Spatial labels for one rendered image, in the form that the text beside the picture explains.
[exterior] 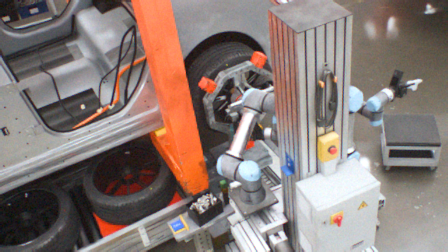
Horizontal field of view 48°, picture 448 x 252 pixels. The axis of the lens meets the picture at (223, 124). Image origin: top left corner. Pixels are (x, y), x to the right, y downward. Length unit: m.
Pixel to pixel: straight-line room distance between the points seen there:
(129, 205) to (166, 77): 1.10
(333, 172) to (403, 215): 1.55
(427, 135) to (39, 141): 2.78
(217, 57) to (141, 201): 1.12
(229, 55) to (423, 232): 1.85
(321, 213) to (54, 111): 2.41
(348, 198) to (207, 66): 1.53
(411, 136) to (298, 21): 2.21
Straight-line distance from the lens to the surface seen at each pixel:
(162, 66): 2.76
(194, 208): 3.28
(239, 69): 3.42
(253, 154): 4.06
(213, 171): 3.71
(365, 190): 2.42
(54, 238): 3.55
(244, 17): 3.54
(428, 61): 5.52
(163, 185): 3.59
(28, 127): 3.37
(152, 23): 2.64
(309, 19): 2.04
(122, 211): 3.59
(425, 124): 4.18
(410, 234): 3.85
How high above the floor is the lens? 3.01
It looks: 39 degrees down
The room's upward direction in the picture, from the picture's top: 9 degrees counter-clockwise
